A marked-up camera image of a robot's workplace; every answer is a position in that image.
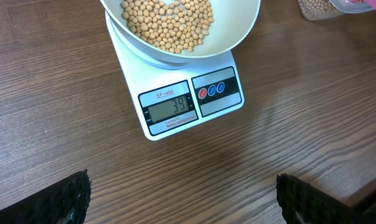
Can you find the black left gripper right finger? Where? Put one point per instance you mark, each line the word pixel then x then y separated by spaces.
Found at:
pixel 300 202

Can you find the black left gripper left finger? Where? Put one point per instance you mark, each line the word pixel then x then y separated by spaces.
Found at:
pixel 66 201

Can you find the white digital kitchen scale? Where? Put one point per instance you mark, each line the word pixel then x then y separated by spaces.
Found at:
pixel 171 98

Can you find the white bowl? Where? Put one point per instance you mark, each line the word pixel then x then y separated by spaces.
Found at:
pixel 233 21

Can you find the soybeans in bowl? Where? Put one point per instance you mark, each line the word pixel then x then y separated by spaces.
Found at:
pixel 174 27

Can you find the clear plastic container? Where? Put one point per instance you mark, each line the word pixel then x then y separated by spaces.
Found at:
pixel 351 6

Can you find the soybeans in container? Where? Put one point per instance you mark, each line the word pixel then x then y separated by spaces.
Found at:
pixel 314 10

